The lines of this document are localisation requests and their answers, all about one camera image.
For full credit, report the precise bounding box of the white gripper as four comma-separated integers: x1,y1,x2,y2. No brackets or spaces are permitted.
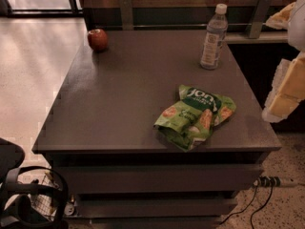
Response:
262,0,305,123

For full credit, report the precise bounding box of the green rice chip bag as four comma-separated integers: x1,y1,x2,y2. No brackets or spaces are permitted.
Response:
154,85,236,152

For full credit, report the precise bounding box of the red apple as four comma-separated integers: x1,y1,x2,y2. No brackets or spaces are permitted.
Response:
88,29,108,52

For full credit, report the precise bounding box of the clear plastic water bottle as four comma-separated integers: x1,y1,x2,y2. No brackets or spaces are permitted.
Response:
200,4,228,70

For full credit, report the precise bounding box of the white power strip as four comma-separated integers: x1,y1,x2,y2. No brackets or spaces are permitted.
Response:
254,177,298,188

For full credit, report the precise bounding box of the grey drawer cabinet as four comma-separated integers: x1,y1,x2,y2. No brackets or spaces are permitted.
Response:
33,31,280,229

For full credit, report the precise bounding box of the black office chair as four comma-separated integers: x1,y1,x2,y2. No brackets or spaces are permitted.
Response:
0,138,69,229

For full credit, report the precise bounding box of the grey metal wall bracket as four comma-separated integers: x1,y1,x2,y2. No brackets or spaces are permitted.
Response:
248,0,272,39
118,0,133,31

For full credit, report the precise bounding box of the black power cable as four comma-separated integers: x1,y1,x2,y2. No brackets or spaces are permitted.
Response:
218,184,275,229

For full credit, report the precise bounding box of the wire mesh basket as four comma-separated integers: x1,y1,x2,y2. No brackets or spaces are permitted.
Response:
30,171,59,221

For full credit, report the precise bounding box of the dark window frame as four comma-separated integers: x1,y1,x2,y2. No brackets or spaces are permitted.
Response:
0,0,82,17

